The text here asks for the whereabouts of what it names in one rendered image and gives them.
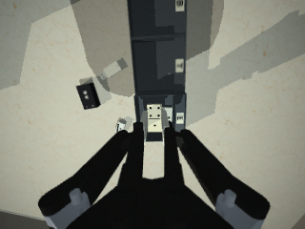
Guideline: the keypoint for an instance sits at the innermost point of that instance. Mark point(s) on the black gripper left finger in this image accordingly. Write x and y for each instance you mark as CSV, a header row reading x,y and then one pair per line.
x,y
64,203

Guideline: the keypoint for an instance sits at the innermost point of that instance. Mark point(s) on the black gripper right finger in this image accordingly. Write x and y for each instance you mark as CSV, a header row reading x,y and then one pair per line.
x,y
236,202

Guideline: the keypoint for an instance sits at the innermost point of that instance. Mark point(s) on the white usb stick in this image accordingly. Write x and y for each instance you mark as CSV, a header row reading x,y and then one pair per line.
x,y
111,70

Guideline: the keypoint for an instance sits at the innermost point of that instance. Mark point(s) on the white domino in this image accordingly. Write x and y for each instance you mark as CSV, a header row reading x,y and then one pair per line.
x,y
169,112
154,117

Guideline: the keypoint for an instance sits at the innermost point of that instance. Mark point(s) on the dark grey rack of bins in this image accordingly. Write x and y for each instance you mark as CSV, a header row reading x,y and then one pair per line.
x,y
159,62

